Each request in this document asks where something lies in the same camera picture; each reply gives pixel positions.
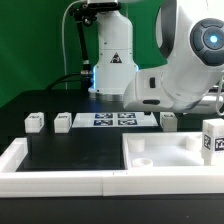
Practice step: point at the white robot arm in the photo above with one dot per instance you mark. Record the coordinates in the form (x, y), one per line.
(189, 35)

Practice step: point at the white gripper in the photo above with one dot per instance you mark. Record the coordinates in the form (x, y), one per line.
(147, 92)

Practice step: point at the white square table top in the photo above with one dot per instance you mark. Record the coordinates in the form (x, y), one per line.
(172, 151)

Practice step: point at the white U-shaped obstacle fence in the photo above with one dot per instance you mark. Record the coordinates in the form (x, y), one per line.
(159, 180)

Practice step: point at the white sheet with tags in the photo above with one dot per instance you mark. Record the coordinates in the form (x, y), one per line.
(114, 119)

